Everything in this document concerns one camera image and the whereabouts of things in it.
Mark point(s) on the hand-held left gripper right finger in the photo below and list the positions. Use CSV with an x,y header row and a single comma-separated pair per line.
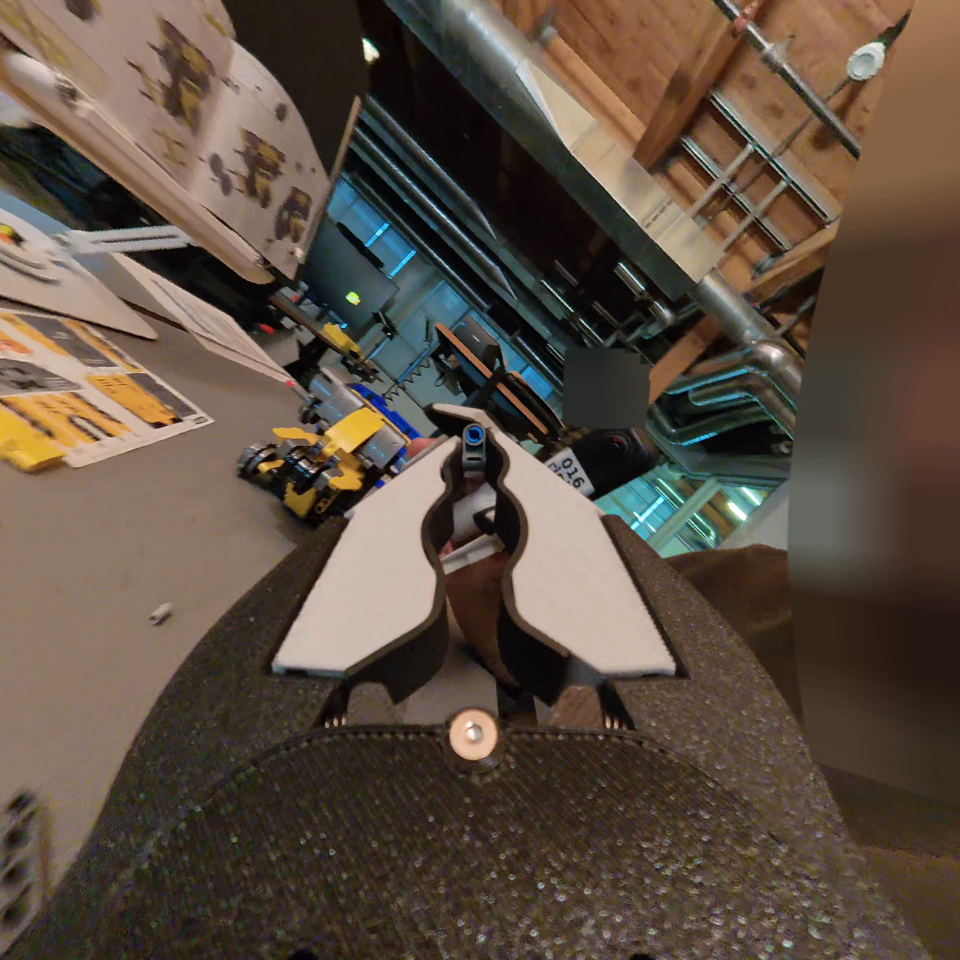
x,y
592,600

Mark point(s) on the printed sticker sheet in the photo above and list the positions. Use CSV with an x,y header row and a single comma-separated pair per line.
x,y
112,390

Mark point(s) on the black display board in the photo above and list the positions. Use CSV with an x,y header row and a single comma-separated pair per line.
x,y
315,60

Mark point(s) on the silver ventilation duct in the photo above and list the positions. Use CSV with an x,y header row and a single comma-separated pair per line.
x,y
739,315

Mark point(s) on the yellow flat toy panel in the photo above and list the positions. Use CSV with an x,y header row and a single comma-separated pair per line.
x,y
26,454

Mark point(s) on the grey perforated toy beam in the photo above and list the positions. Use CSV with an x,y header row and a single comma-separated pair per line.
x,y
22,862

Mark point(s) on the blue storage box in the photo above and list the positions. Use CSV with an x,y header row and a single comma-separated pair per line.
x,y
375,394

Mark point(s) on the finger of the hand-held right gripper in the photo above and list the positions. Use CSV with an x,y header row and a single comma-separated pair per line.
x,y
457,418

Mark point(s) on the wooden top desk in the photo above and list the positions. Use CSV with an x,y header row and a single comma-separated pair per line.
x,y
495,382

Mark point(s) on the small white toy piece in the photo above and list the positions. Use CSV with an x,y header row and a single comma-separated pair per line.
x,y
160,614

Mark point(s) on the white printed paper sheet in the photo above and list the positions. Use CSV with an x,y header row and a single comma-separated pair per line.
x,y
217,330

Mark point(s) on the yellow toy vehicle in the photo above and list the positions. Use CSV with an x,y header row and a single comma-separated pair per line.
x,y
337,442

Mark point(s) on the person's shirt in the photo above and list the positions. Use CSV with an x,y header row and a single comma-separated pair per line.
x,y
900,862

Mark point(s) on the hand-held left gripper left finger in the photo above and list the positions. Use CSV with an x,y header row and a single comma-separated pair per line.
x,y
352,600

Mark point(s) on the grey connector with blue pin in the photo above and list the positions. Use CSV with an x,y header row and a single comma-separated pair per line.
x,y
474,457

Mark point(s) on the instruction booklet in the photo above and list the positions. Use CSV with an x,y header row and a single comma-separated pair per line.
x,y
187,112

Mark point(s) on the dark monitor screen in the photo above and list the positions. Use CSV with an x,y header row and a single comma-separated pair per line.
x,y
345,270

